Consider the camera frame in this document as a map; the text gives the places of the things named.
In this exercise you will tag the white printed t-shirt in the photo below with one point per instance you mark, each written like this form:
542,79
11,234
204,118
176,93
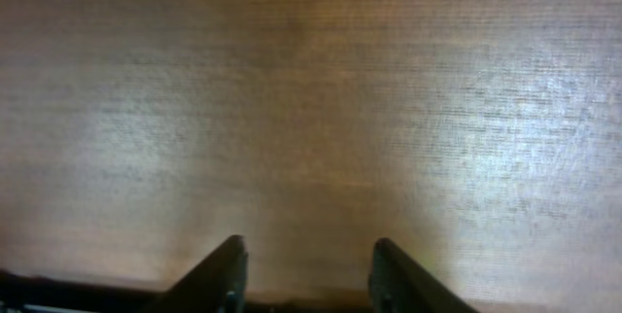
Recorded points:
483,136

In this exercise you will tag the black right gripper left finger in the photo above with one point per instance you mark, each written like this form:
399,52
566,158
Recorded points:
216,285

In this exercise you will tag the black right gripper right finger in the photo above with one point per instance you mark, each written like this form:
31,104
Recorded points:
398,284

